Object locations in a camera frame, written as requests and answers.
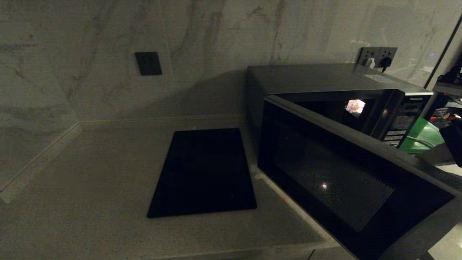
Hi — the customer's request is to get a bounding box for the black glass microwave door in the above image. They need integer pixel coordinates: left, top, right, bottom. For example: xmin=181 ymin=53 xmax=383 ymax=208
xmin=257 ymin=95 xmax=462 ymax=260

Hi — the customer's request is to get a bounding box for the black induction cooktop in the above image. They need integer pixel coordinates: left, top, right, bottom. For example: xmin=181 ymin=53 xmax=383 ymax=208
xmin=147 ymin=128 xmax=257 ymax=218

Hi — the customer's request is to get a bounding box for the green cutting board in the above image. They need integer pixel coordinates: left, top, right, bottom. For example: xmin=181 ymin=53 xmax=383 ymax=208
xmin=399 ymin=117 xmax=445 ymax=155

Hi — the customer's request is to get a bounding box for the dark single wall socket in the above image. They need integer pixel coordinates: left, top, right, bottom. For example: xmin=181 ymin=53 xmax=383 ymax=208
xmin=135 ymin=52 xmax=163 ymax=76

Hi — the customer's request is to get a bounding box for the double wall socket with plugs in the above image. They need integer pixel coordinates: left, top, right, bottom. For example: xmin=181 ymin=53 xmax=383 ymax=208
xmin=358 ymin=47 xmax=381 ymax=67
xmin=376 ymin=47 xmax=398 ymax=69

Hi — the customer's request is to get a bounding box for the white power cable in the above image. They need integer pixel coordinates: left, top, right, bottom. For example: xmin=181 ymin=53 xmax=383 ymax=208
xmin=406 ymin=135 xmax=439 ymax=147

